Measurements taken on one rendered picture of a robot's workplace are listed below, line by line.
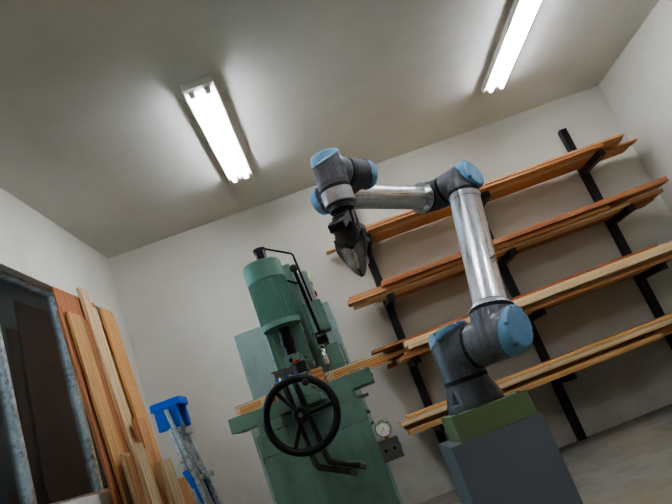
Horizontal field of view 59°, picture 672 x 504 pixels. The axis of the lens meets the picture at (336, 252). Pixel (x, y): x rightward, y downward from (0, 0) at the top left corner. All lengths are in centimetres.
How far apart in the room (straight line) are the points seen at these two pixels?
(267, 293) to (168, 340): 261
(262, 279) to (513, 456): 127
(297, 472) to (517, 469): 88
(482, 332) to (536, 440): 35
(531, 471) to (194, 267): 376
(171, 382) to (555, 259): 330
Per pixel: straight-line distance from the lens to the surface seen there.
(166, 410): 326
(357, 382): 241
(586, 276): 482
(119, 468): 376
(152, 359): 514
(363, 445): 241
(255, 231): 516
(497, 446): 194
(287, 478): 245
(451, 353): 200
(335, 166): 167
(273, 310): 257
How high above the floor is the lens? 72
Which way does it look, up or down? 16 degrees up
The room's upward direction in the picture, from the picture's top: 21 degrees counter-clockwise
